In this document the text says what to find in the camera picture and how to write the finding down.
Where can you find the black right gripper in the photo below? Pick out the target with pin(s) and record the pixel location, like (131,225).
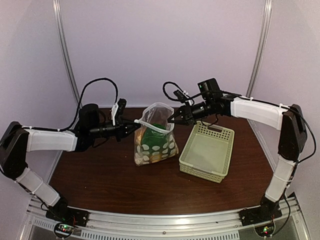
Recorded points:
(188,117)

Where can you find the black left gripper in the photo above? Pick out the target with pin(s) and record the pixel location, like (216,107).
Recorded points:
(121,130)

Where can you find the clear polka dot zip bag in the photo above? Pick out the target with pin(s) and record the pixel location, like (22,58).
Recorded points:
(143,155)

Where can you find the green white bok choy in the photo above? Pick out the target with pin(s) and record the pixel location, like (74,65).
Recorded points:
(153,139)

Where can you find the green perforated plastic basket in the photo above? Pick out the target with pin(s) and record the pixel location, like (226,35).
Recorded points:
(207,152)

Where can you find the orange yellow corn bread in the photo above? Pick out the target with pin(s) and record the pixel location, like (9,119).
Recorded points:
(160,117)

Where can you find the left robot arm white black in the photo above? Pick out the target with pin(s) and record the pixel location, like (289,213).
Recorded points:
(18,140)

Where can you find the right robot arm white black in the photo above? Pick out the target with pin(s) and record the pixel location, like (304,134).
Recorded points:
(288,120)

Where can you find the left round circuit board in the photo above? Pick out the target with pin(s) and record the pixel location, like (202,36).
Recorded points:
(63,230)

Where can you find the round circuit board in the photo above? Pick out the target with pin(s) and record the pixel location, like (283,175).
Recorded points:
(265,230)
(63,230)

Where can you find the right round circuit board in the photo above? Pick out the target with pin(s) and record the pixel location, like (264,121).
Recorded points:
(265,230)

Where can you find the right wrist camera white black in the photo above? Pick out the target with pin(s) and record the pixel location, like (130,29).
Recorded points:
(183,97)

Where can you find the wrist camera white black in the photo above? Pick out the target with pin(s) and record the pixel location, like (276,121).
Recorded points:
(117,111)
(183,97)

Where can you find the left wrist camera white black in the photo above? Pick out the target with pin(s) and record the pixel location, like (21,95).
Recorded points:
(117,111)

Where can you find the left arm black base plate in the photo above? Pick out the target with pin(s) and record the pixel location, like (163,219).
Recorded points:
(70,216)

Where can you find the front aluminium rail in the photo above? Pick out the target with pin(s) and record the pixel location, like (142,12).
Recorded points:
(223,225)

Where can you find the right aluminium frame post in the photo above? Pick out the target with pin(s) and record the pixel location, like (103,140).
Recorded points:
(263,36)

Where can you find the aluminium frame post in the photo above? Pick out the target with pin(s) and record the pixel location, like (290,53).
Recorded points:
(263,36)
(64,49)

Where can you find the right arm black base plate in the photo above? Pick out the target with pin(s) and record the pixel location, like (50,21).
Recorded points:
(257,215)

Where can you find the left aluminium frame post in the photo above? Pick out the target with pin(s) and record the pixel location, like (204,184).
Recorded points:
(64,49)

